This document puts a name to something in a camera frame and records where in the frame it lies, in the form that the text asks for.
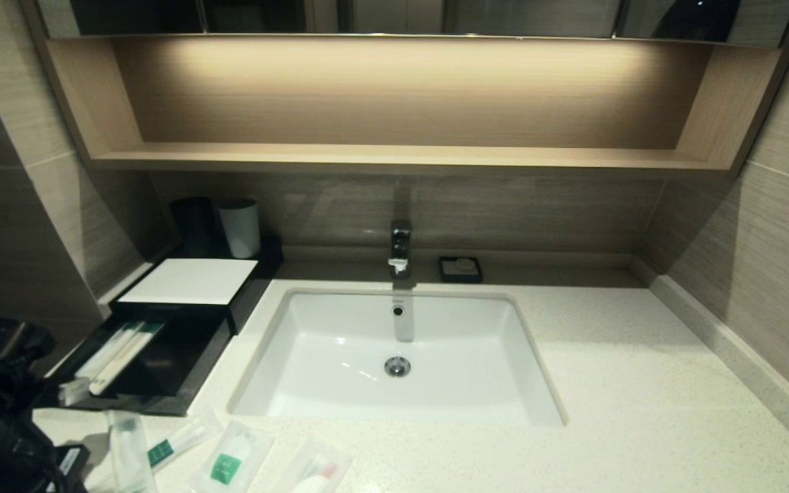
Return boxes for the toothbrush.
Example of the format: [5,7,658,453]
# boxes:
[108,409,155,493]

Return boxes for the toothbrush wrapper with green label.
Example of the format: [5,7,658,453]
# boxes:
[103,411,223,490]

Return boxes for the black drawer of box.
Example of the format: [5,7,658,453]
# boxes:
[44,301,232,417]

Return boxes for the clear sachet with green label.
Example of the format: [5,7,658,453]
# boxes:
[189,420,277,493]

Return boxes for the clear sachet with pink item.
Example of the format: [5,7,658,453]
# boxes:
[273,436,354,493]

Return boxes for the black cup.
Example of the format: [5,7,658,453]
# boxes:
[170,198,221,260]

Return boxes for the white sink basin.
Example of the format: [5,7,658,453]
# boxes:
[228,288,568,428]

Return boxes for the white cup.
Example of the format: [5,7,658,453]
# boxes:
[218,199,262,260]

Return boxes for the chrome faucet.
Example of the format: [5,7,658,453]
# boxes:
[388,219,414,281]

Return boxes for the black soap dish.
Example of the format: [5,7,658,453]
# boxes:
[438,257,484,284]

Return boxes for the mirror cabinet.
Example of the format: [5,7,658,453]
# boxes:
[32,0,789,46]

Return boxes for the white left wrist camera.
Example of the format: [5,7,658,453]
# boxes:
[58,378,91,407]

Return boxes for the wooden wall shelf niche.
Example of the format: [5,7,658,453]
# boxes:
[18,31,789,180]

